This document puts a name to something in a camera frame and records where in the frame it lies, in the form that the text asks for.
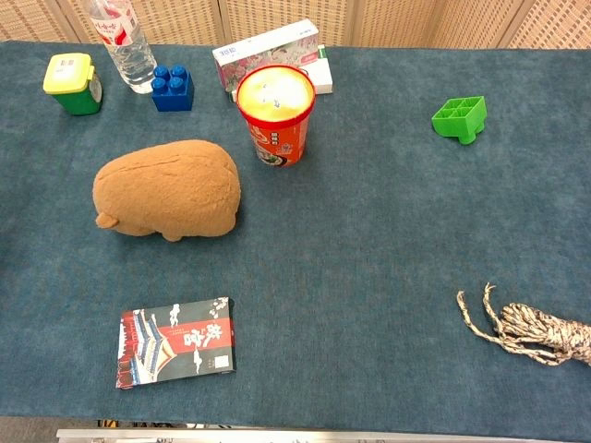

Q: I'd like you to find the brown plush toy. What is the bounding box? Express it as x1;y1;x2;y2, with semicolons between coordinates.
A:
92;138;242;243

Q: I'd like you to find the blue-green felt table cloth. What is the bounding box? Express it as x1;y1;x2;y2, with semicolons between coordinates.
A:
0;40;591;443

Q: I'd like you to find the red instant noodle cup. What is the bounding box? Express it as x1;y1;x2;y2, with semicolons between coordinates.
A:
235;65;318;168

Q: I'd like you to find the white and green small box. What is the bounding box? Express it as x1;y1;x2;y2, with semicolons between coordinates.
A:
229;44;334;104

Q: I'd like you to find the black and red printed box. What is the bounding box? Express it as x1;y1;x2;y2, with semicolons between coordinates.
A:
115;296;238;390

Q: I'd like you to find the floral tissue box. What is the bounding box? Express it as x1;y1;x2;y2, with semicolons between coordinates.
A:
211;18;321;93

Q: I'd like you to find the blue building block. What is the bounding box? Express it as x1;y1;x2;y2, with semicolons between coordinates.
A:
151;64;195;113

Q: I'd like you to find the green plastic grid block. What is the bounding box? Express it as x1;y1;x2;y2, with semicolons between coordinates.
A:
430;95;488;147

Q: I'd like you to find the woven rattan folding screen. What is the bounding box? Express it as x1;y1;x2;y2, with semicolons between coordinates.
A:
0;0;591;50

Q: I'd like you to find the clear plastic water bottle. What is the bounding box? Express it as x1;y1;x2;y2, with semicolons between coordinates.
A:
87;0;159;95

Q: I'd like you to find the green jar with yellow lid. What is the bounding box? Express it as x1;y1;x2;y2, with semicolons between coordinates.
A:
42;52;103;116

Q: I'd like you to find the silver metal table rail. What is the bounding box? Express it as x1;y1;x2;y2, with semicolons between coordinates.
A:
55;427;584;443

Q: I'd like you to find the braided rope bundle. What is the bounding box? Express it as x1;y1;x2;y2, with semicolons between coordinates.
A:
456;281;591;367

